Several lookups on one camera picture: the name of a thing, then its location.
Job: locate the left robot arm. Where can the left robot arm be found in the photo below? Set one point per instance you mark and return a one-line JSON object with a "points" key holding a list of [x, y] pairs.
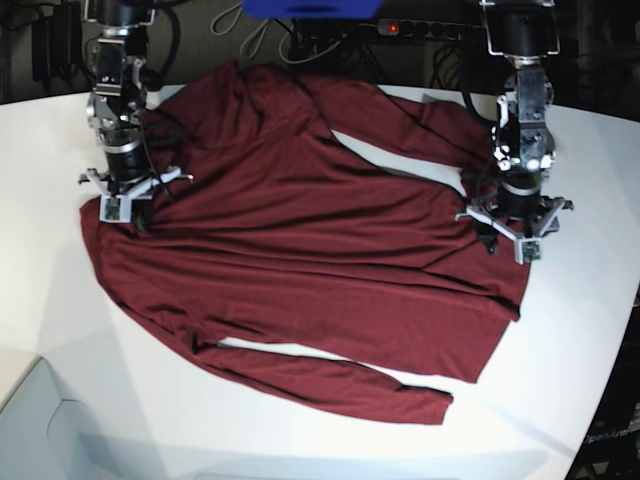
{"points": [[523, 150]]}

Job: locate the dark red t-shirt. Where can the dark red t-shirt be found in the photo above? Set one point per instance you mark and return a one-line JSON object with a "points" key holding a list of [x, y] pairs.
{"points": [[292, 265]]}

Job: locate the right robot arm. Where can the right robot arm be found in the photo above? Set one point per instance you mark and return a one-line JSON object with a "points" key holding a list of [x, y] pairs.
{"points": [[116, 112]]}

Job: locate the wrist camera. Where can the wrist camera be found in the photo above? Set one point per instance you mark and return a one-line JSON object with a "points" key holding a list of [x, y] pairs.
{"points": [[527, 250], [115, 209]]}

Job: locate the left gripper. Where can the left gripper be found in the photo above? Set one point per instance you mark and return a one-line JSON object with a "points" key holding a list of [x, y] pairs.
{"points": [[515, 217]]}

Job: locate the black equipment box left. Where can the black equipment box left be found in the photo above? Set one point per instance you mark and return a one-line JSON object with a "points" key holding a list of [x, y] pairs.
{"points": [[56, 42]]}

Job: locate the black power strip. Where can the black power strip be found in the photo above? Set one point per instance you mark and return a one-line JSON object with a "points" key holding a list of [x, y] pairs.
{"points": [[424, 30]]}

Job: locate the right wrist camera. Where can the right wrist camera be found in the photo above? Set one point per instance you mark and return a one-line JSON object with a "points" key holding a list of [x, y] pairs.
{"points": [[115, 209]]}

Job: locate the blue box at top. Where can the blue box at top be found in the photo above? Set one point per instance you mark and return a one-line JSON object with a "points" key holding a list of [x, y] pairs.
{"points": [[314, 9]]}

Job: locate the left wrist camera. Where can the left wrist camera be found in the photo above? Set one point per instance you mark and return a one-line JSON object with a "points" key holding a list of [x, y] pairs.
{"points": [[527, 250]]}

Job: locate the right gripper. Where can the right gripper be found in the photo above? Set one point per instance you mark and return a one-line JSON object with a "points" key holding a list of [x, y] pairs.
{"points": [[134, 173]]}

